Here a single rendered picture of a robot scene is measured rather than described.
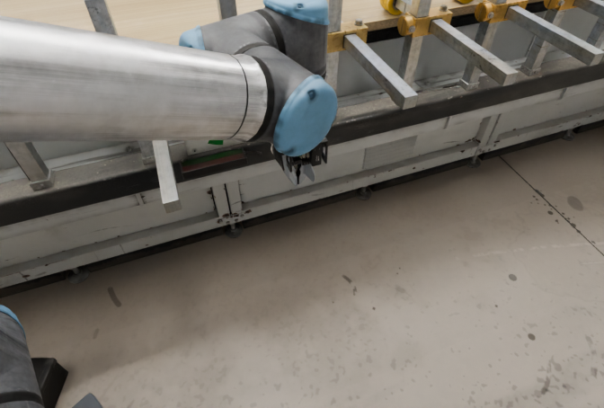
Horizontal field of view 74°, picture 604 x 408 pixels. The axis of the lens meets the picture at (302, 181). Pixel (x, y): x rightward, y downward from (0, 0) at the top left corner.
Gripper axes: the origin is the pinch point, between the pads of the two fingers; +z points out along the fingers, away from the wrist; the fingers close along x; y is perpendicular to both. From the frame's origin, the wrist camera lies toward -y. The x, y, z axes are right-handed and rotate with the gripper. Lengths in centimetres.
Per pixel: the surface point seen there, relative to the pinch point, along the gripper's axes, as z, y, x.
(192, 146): 9.4, -29.7, -18.4
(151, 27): -8, -65, -21
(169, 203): -0.9, -0.7, -25.4
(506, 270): 83, 0, 89
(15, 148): 0, -30, -56
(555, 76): 14, -29, 104
